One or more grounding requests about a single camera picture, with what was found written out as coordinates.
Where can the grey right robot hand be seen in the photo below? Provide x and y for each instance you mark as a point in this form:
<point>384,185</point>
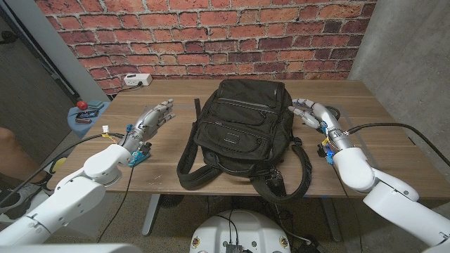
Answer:
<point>320,114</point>

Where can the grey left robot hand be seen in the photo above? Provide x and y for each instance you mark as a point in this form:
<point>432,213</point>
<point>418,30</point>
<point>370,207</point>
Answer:
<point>151,119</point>

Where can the teal oval case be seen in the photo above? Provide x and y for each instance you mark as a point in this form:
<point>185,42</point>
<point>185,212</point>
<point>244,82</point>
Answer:
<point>138,159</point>

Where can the black backpack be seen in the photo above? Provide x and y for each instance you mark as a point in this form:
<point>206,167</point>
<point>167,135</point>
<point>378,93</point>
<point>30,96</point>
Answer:
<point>242,130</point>

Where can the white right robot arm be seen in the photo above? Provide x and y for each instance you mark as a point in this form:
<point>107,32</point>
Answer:
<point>386,200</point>

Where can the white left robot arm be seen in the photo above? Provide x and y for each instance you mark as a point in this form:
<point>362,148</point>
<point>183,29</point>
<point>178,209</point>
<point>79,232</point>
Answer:
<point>70,196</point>

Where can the white power strip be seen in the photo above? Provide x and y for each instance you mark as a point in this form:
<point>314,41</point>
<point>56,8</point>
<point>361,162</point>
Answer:
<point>137,79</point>

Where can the small teal box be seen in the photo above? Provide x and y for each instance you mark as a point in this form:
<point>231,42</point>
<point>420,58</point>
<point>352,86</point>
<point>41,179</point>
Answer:
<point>96,104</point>

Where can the small red device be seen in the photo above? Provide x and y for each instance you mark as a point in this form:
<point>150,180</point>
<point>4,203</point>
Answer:
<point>83,121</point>

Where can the blue round stool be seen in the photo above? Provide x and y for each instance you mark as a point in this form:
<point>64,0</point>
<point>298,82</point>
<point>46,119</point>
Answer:
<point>79,128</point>

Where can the black ribbed round object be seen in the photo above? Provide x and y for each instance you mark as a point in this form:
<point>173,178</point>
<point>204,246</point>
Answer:
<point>172,201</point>

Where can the grey table leg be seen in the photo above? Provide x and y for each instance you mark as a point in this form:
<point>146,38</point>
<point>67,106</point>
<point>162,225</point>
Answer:
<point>332,221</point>
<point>151,214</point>

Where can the yellow black round object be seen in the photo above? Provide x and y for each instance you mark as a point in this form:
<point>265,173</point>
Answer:
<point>59,163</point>

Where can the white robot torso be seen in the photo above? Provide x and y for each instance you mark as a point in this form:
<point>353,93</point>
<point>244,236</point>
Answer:
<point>242,228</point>

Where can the person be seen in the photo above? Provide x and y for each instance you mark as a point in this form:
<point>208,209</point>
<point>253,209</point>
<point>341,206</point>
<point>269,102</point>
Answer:
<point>14,154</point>

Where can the brick wall backdrop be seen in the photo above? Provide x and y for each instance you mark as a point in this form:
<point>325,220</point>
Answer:
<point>211,35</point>

